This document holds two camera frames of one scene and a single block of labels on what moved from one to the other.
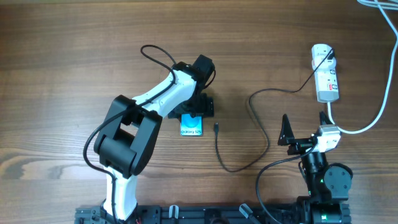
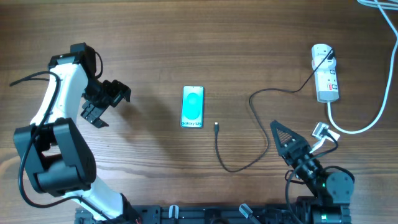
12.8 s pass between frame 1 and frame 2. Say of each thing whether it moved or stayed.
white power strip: stayed
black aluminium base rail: stayed
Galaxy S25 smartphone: moved
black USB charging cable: stayed
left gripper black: moved
